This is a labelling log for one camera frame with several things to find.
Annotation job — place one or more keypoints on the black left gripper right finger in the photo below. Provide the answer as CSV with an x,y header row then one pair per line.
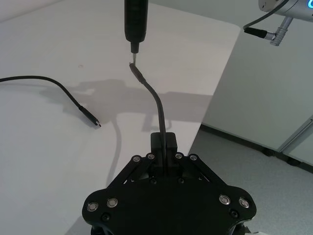
x,y
207,176

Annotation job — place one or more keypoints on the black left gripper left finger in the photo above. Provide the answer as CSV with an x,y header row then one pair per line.
x,y
127,173

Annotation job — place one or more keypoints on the black cylindrical tool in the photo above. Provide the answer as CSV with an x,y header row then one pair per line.
x,y
135,19

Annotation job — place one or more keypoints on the pale grey partition panel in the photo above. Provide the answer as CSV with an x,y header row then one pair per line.
x,y
299,139

